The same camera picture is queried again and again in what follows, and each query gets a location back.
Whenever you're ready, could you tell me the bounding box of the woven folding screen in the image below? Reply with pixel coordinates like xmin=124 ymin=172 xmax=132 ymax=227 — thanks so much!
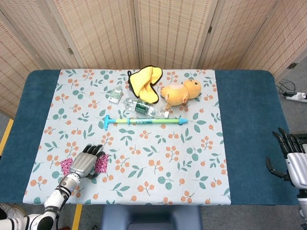
xmin=0 ymin=0 xmax=307 ymax=119

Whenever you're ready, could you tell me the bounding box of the small green white box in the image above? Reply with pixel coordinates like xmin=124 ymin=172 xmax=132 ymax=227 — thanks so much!
xmin=108 ymin=85 xmax=123 ymax=104

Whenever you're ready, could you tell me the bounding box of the floral print tablecloth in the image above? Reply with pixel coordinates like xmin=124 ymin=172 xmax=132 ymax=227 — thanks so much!
xmin=23 ymin=69 xmax=231 ymax=206

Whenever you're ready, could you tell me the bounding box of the orange plush toy animal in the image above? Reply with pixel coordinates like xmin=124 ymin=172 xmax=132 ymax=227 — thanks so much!
xmin=160 ymin=79 xmax=201 ymax=110

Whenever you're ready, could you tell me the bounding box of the yellow cloth with black trim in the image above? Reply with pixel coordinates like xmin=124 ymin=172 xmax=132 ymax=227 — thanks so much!
xmin=127 ymin=65 xmax=163 ymax=105

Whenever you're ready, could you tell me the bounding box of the white power strip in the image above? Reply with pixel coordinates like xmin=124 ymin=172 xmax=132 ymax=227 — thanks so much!
xmin=283 ymin=92 xmax=307 ymax=103

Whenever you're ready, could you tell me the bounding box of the black cable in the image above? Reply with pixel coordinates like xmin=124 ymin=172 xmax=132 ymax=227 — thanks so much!
xmin=275 ymin=79 xmax=296 ymax=94

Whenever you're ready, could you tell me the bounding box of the blue chair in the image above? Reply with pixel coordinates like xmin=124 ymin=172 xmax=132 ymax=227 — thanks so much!
xmin=100 ymin=205 xmax=203 ymax=230

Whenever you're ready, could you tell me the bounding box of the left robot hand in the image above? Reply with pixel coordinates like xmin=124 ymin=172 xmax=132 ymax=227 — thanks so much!
xmin=69 ymin=144 xmax=104 ymax=180

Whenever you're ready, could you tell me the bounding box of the white shoe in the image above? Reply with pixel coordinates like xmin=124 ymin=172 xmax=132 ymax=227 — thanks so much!
xmin=0 ymin=203 xmax=26 ymax=225

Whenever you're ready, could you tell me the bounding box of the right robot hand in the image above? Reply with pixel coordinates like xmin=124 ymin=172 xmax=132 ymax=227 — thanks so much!
xmin=265 ymin=127 xmax=307 ymax=188

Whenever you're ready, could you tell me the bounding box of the clear bottle with green label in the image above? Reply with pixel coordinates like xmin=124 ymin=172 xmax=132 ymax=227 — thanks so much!
xmin=123 ymin=97 xmax=170 ymax=119

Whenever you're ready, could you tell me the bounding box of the teal table cover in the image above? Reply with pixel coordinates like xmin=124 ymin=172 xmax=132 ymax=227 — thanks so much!
xmin=0 ymin=69 xmax=300 ymax=206

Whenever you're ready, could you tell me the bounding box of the blue and green water squirter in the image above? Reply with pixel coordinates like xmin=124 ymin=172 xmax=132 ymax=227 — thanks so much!
xmin=104 ymin=115 xmax=189 ymax=131

